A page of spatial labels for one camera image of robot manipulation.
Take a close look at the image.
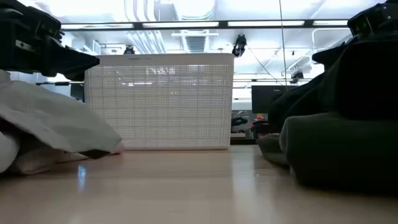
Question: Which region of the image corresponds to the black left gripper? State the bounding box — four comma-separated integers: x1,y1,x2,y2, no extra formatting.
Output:
0,0,101,82

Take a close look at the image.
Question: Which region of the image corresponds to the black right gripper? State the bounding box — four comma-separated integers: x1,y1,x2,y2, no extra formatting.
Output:
312,0,398,68

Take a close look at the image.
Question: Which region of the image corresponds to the dark grey garment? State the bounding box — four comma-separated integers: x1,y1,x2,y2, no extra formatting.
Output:
256,30,398,195

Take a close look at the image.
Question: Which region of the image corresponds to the pink waffle-weave cloth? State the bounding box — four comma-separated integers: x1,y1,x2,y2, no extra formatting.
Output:
7,141,126,175

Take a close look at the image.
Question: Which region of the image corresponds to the black horizontal rod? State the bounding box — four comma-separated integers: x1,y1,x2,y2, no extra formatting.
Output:
35,81,85,86

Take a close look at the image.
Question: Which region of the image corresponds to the small dark monitor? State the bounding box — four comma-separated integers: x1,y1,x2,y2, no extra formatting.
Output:
70,82,86,102

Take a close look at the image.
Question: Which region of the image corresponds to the beige garment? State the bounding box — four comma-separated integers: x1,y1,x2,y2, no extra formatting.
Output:
0,69,123,154

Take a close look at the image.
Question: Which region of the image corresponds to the black computer monitor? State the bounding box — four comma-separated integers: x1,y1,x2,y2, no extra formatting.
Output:
251,85,290,114

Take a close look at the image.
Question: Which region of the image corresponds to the white perforated laundry basket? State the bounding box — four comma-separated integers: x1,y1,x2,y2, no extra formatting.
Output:
83,53,235,151

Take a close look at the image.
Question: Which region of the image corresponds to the white cloth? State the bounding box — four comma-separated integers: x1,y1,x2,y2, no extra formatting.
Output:
0,129,21,174

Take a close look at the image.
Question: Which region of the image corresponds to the cluttered background desk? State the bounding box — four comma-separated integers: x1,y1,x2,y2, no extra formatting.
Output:
231,111,270,144

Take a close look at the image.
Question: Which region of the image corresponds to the thin hanging cable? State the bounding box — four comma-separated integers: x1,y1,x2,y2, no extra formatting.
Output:
279,0,289,85

